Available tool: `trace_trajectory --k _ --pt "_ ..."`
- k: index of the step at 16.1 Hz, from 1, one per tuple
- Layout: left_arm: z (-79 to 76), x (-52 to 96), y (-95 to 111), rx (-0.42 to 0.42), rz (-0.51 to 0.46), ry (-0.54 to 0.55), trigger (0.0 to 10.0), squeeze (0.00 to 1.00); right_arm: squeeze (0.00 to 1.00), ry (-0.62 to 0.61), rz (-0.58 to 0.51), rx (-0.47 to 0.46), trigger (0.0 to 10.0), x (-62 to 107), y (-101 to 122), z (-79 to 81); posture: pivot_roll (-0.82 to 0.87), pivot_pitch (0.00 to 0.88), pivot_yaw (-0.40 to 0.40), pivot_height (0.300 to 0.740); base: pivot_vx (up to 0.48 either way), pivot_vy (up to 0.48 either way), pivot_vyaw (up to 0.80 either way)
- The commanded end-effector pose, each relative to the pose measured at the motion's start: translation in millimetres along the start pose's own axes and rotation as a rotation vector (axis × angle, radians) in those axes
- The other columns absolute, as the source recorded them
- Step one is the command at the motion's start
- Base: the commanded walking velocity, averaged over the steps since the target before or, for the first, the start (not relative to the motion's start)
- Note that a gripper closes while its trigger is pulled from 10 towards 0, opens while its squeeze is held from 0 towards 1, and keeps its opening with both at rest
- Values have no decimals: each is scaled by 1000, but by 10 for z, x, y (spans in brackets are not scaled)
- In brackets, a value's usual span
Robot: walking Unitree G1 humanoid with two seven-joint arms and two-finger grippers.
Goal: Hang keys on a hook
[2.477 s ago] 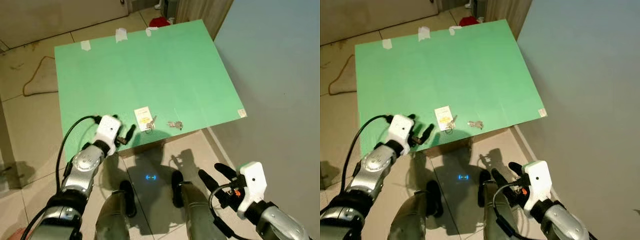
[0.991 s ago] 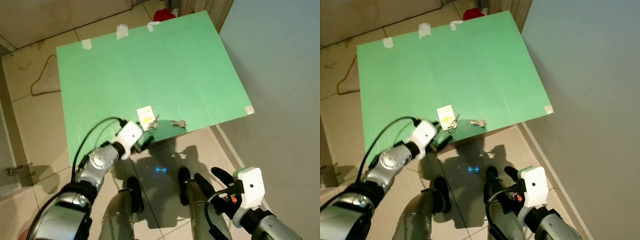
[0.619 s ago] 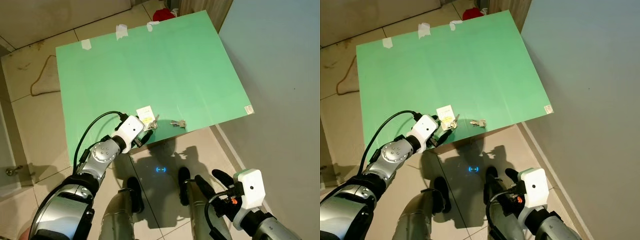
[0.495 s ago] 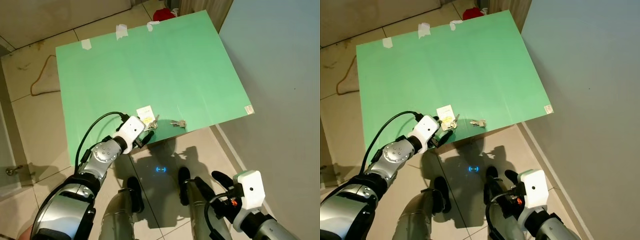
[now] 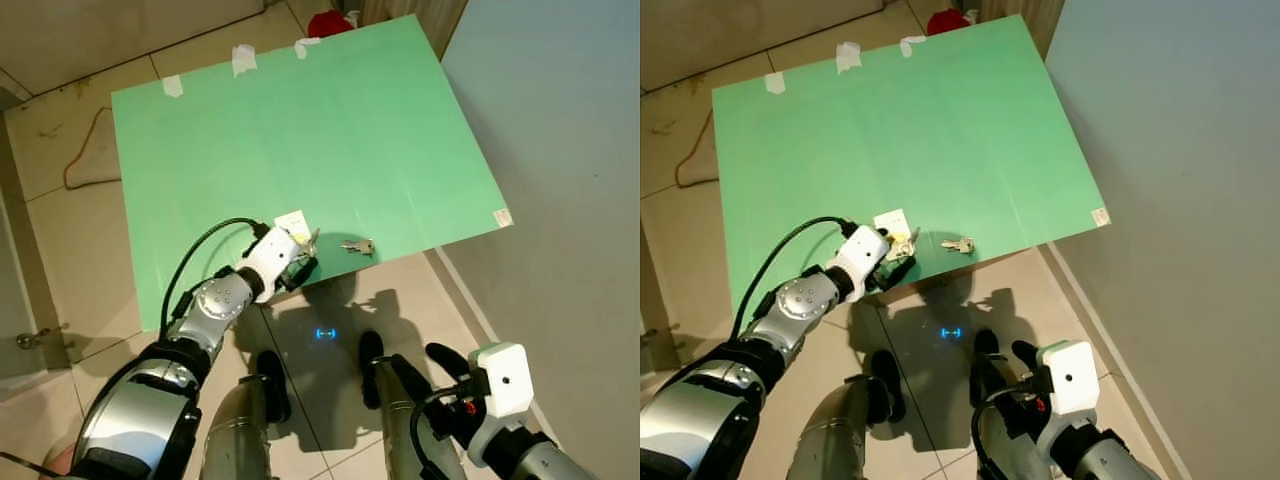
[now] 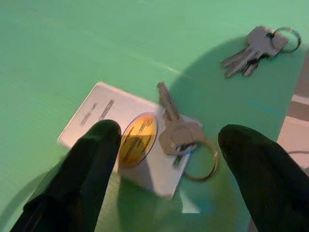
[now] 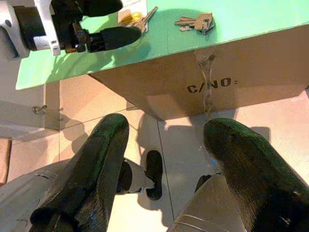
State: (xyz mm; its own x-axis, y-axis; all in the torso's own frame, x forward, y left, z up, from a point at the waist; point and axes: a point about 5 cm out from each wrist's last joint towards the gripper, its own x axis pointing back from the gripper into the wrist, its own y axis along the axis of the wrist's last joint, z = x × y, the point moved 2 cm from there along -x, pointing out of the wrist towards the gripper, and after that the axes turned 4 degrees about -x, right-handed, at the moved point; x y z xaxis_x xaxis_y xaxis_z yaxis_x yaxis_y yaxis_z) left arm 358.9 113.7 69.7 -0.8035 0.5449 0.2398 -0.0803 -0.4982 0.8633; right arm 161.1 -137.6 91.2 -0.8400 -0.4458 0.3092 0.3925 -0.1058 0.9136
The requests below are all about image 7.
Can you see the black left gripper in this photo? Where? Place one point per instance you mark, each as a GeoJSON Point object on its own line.
{"type": "Point", "coordinates": [70, 33]}

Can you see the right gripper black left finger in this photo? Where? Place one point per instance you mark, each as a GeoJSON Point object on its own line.
{"type": "Point", "coordinates": [91, 169]}

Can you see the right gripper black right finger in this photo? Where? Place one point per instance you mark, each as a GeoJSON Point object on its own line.
{"type": "Point", "coordinates": [253, 174]}

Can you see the silver key bunch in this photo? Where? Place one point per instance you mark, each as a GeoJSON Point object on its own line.
{"type": "Point", "coordinates": [202, 21]}

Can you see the key with white tag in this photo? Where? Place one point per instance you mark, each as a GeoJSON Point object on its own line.
{"type": "Point", "coordinates": [131, 18]}

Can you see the grey robot left leg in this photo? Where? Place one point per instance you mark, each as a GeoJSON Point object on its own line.
{"type": "Point", "coordinates": [21, 193]}

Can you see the brown cardboard box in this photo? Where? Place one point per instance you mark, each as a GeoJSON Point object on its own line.
{"type": "Point", "coordinates": [265, 72]}

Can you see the clear packing tape strip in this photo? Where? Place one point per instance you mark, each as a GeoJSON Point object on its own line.
{"type": "Point", "coordinates": [207, 79]}

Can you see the green table cover board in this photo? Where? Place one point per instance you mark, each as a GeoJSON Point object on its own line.
{"type": "Point", "coordinates": [253, 14]}

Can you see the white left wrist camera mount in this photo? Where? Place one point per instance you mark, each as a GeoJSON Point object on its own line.
{"type": "Point", "coordinates": [49, 29]}

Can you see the small metal wall fitting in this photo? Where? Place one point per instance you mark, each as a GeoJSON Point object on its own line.
{"type": "Point", "coordinates": [38, 110]}

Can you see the brown wooden door frame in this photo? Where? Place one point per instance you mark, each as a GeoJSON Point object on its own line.
{"type": "Point", "coordinates": [4, 159]}

